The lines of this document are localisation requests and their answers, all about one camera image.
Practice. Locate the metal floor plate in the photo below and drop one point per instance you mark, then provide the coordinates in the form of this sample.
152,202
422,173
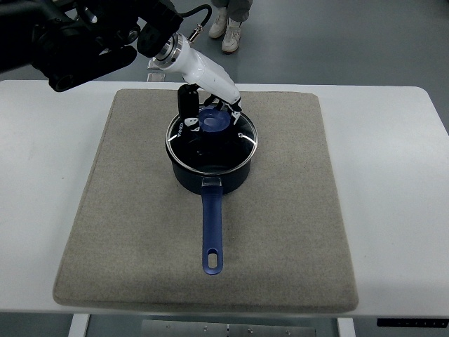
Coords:
156,77
152,65

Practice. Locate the white table leg right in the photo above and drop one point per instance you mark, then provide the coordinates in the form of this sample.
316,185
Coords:
346,327

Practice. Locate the white table leg left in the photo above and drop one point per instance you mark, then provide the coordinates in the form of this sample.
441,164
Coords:
79,325

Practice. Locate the dark saucepan blue handle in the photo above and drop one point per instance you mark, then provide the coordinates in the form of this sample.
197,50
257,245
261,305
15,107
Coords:
211,188

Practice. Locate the lower metal floor plate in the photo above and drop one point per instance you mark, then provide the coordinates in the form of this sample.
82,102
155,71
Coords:
156,77

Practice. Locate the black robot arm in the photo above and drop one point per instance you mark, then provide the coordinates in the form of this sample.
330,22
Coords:
74,42

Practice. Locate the upper metal floor plate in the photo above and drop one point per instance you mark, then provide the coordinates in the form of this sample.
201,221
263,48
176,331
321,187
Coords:
152,65

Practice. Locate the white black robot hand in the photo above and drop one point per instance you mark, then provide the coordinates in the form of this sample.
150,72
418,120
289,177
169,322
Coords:
199,71

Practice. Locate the beige fabric mat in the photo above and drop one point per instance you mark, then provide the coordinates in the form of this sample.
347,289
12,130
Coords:
142,241

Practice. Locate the glass pot lid blue knob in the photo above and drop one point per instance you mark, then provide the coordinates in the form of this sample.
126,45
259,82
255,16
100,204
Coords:
214,142

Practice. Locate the white sneaker left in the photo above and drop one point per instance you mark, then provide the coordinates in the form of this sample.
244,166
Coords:
218,28

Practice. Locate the white sneaker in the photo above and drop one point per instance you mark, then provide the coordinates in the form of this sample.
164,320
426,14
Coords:
232,35
218,28

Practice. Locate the black desk control panel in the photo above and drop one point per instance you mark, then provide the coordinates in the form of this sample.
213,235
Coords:
412,322

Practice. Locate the white sneaker right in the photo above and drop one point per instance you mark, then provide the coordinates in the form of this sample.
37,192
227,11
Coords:
232,35

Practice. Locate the white table leg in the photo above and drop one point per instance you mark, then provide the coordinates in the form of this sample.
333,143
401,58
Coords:
79,325
346,327

